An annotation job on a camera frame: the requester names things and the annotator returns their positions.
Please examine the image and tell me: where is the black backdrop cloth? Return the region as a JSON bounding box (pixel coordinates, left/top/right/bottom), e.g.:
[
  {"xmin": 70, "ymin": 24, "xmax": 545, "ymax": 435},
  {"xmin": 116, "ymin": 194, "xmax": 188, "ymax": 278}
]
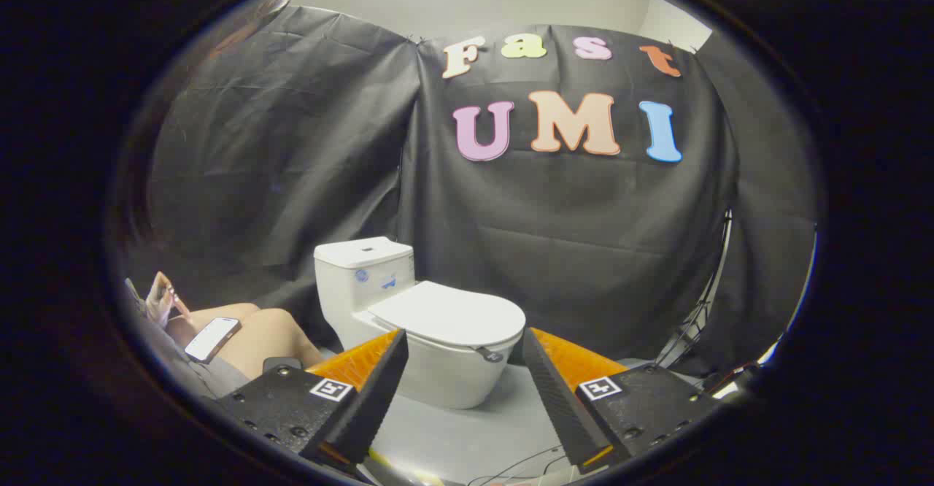
[{"xmin": 128, "ymin": 4, "xmax": 818, "ymax": 377}]

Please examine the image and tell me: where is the white toilet lid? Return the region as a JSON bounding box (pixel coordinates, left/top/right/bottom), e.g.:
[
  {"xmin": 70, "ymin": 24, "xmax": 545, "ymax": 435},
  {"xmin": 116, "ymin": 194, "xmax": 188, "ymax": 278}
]
[{"xmin": 367, "ymin": 280, "xmax": 526, "ymax": 363}]

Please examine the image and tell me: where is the white smartphone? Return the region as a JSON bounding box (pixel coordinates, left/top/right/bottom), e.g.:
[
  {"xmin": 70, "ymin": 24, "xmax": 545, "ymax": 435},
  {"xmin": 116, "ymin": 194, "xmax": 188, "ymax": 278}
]
[{"xmin": 185, "ymin": 317, "xmax": 242, "ymax": 364}]

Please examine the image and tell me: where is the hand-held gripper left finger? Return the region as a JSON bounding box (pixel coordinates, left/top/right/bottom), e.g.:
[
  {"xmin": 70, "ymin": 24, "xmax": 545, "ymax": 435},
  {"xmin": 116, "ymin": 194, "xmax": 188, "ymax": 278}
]
[{"xmin": 216, "ymin": 329, "xmax": 409, "ymax": 468}]

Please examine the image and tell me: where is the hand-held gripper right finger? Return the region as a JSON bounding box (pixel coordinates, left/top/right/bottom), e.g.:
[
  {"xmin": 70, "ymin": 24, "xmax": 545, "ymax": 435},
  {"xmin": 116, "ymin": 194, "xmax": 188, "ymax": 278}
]
[{"xmin": 521, "ymin": 327, "xmax": 730, "ymax": 472}]

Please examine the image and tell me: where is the white ceramic toilet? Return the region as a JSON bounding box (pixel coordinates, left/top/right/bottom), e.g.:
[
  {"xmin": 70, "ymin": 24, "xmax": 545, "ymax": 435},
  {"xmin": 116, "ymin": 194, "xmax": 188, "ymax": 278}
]
[{"xmin": 314, "ymin": 236, "xmax": 526, "ymax": 409}]

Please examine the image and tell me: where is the thin black floor cable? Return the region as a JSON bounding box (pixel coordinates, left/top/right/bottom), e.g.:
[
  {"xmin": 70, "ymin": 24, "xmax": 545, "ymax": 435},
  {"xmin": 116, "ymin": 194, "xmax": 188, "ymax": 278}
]
[{"xmin": 467, "ymin": 446, "xmax": 577, "ymax": 486}]

